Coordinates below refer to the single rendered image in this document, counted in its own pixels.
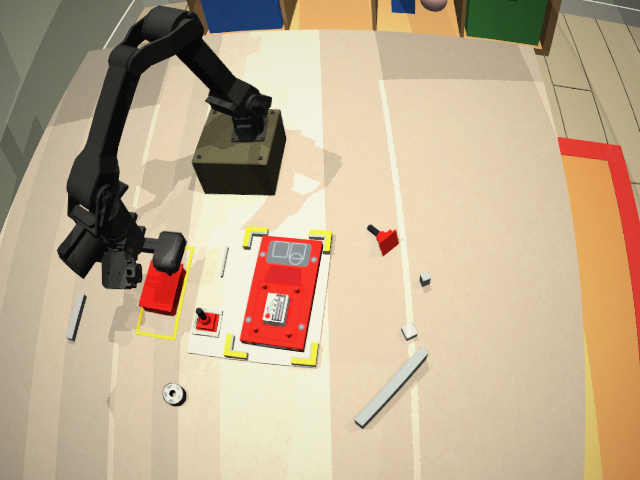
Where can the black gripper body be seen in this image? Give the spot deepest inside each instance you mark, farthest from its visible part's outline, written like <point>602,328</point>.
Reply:
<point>168,249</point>

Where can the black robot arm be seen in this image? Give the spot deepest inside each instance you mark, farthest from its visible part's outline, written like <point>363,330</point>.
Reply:
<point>94,177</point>

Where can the black toy tyre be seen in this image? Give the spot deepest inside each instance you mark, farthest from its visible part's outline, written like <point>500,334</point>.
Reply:
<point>168,392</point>

